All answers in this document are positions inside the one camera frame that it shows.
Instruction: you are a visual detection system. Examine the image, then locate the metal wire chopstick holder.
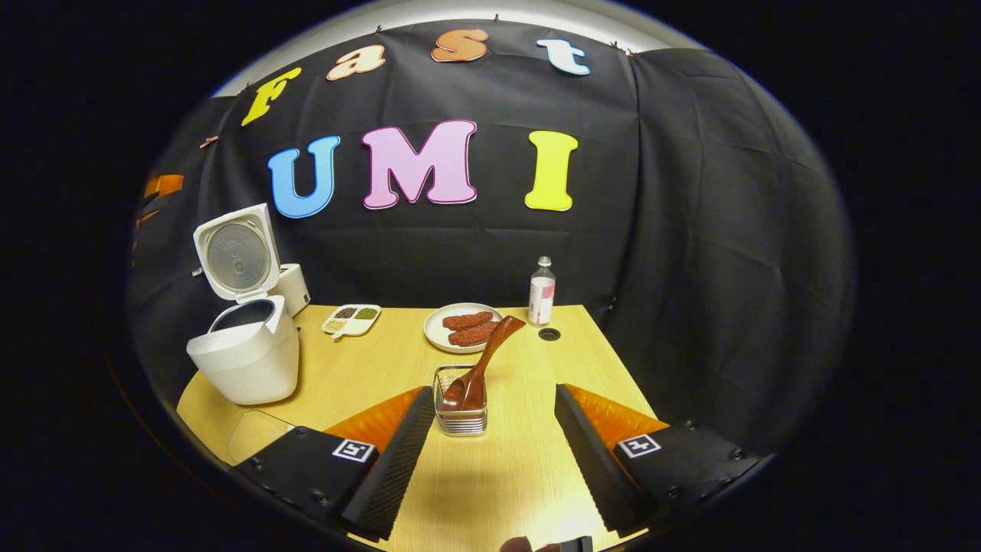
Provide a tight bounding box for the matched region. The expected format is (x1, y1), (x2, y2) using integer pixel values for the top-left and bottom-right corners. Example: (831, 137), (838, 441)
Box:
(433, 365), (489, 437)

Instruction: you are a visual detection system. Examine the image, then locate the white round plate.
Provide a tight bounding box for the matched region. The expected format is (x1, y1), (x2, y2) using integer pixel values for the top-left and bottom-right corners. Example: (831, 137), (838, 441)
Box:
(424, 303), (505, 354)

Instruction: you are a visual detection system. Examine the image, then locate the row of black clips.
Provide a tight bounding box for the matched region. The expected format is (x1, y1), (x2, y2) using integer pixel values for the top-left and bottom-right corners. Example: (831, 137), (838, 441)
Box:
(238, 14), (637, 97)

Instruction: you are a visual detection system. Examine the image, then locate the red meat piece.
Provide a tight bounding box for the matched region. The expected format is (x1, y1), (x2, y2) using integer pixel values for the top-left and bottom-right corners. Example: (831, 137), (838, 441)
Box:
(442, 310), (494, 331)
(448, 321), (500, 347)

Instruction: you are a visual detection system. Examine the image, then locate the translucent rounded mat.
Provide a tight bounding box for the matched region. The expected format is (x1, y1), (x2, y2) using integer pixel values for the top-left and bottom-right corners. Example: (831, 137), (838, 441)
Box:
(227, 409), (297, 466)

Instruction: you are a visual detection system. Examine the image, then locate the white toaster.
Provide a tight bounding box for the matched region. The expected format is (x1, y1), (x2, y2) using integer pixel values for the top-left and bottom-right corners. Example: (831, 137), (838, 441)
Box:
(272, 264), (311, 318)

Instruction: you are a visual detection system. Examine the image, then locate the clear bottle with pink label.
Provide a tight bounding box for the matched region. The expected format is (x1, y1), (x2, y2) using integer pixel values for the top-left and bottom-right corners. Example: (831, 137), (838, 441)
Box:
(527, 256), (556, 327)

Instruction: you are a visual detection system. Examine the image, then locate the white divided grain dish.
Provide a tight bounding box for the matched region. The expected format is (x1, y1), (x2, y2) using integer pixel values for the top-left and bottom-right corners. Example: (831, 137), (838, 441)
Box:
(321, 304), (382, 340)

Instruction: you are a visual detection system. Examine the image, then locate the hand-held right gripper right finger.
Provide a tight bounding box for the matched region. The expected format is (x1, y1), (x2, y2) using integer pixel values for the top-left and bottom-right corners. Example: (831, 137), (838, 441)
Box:
(553, 383), (767, 537)

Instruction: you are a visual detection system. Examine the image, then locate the white rice cooker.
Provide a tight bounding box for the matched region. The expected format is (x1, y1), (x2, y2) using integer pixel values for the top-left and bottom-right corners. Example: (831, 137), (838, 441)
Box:
(186, 203), (300, 406)

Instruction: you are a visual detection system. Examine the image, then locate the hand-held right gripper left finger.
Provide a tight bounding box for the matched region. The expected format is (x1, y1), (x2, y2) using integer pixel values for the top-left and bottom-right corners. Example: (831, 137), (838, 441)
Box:
(232, 386), (436, 541)

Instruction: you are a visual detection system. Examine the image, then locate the brown wooden spoon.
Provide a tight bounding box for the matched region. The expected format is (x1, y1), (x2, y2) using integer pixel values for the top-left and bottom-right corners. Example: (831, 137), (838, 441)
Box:
(441, 315), (528, 411)

